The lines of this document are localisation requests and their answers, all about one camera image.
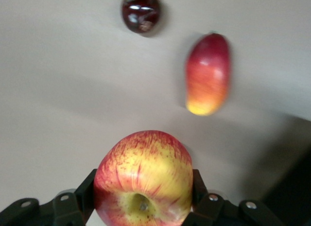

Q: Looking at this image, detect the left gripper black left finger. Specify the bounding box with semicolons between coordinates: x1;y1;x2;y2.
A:
0;169;98;226

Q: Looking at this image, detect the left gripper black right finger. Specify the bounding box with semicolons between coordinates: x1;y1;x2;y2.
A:
184;169;285;226

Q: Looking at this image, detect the red and yellow apple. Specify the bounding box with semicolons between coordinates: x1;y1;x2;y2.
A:
93;130;194;226

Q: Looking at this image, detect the brown table cover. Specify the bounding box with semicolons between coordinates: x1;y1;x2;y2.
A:
0;0;311;226

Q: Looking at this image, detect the red and yellow mango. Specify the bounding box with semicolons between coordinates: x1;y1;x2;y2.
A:
184;31;231;117

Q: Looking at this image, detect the dark purple mangosteen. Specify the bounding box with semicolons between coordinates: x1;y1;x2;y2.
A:
121;0;162;38

